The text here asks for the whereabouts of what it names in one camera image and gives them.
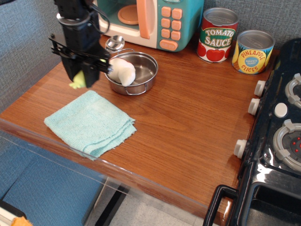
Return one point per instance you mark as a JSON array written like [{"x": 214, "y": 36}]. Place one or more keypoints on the corn-handled metal spoon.
[{"x": 113, "y": 45}]

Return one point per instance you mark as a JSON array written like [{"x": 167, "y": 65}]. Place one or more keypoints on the small steel pan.
[{"x": 146, "y": 70}]

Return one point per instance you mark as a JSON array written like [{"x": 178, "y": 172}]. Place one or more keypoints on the white plush mushroom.
[{"x": 122, "y": 71}]

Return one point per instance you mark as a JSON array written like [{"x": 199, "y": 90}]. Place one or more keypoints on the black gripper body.
[{"x": 79, "y": 41}]

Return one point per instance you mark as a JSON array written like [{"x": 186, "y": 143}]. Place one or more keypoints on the teal toy microwave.
[{"x": 162, "y": 24}]

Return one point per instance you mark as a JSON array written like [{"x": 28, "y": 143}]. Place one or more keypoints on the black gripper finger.
[
  {"x": 91, "y": 75},
  {"x": 71, "y": 66}
]

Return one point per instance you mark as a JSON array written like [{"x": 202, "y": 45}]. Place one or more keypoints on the black toy stove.
[{"x": 269, "y": 178}]

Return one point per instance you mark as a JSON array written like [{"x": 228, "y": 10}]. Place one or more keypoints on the pineapple slices can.
[{"x": 252, "y": 51}]

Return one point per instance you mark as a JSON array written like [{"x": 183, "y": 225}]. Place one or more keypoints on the clear acrylic table guard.
[{"x": 50, "y": 190}]

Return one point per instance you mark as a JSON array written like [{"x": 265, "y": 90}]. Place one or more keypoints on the folded teal cloth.
[{"x": 91, "y": 124}]

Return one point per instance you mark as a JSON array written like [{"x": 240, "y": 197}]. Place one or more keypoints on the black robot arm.
[{"x": 73, "y": 9}]

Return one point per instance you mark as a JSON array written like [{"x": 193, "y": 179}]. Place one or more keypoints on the tomato sauce can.
[{"x": 218, "y": 29}]

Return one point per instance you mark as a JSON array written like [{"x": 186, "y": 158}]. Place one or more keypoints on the orange plush object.
[{"x": 21, "y": 221}]

